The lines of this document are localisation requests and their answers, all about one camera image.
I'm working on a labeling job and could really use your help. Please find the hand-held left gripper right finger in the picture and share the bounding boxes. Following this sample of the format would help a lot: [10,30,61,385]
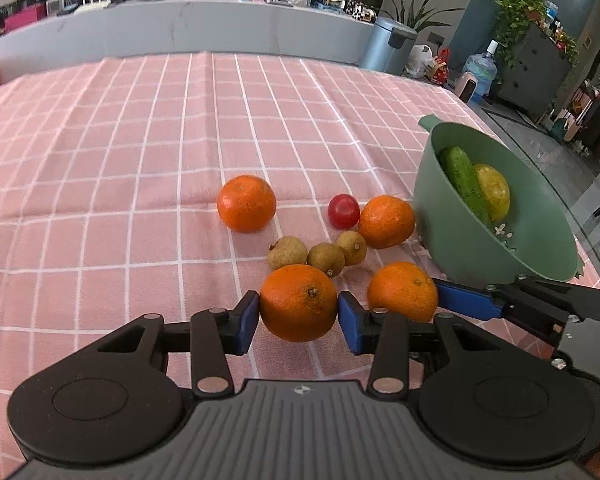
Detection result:
[337,291,501,395]

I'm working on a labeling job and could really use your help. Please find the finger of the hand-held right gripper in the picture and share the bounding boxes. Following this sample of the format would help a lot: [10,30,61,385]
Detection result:
[432,274,581,347]

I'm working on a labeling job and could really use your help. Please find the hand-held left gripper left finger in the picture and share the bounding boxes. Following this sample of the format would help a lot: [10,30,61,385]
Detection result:
[87,290,260,397]

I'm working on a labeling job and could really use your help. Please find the large orange with stem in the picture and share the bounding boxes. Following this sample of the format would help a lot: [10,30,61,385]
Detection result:
[259,264,339,343]

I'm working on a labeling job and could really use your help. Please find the green colander bowl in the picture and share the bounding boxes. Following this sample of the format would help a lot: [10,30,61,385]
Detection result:
[412,114,587,282]

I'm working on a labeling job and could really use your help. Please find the brown longan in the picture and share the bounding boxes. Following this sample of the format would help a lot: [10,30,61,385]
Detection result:
[267,236,309,271]
[307,242,347,278]
[336,230,368,267]

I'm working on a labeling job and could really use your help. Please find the yellow green lemon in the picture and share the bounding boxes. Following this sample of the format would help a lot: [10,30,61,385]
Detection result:
[472,163,511,223]

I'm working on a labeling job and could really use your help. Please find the red tomato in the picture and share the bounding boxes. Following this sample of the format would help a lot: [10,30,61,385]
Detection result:
[328,194,361,229]

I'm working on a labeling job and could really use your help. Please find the green cucumber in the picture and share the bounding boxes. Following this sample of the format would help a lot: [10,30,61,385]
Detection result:
[438,146,493,225]

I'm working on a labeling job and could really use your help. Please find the pink checked tablecloth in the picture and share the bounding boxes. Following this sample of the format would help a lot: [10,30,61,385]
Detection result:
[0,52,600,480]

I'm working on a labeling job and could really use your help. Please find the small white heater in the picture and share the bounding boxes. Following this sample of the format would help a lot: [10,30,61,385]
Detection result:
[455,72,479,103]

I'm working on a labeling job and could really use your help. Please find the blue water jug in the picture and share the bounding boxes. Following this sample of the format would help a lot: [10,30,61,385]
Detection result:
[462,40,499,98]

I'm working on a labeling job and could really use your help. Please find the grey cabinet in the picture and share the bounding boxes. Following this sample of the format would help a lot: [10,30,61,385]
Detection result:
[495,25,573,121]

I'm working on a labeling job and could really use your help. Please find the white plastic bag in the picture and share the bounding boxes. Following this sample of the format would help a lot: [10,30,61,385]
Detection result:
[404,44,436,79]

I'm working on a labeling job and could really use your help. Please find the blue grey pedal bin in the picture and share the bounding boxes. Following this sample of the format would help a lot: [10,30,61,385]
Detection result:
[358,16,419,77]

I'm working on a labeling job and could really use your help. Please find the trailing green plant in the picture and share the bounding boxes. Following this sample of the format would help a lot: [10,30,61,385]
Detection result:
[487,0,548,68]

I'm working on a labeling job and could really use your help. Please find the potted long leaf plant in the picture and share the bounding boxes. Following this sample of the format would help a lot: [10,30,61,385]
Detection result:
[378,0,465,33]

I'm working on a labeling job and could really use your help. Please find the grey counter ledge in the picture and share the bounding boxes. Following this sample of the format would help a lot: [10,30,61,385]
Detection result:
[0,0,381,92]

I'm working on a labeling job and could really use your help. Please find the pink box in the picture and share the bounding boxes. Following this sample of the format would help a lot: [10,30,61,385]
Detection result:
[3,4,47,34]

